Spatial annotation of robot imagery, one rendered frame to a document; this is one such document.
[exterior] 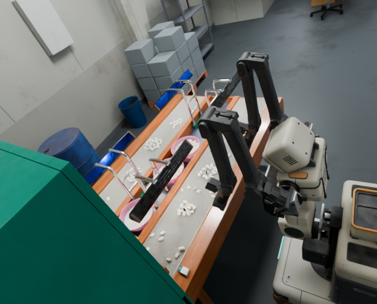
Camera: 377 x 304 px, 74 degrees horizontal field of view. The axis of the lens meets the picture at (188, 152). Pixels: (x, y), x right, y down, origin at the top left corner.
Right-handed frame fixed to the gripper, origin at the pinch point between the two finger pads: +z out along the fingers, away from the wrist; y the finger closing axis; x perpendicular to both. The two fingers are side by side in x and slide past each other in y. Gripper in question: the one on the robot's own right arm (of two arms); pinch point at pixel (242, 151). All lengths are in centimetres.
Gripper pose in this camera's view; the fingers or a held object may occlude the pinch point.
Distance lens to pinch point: 163.2
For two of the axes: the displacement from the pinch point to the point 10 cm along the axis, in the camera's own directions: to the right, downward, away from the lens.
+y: -4.3, 7.0, -5.7
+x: 8.9, 4.2, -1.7
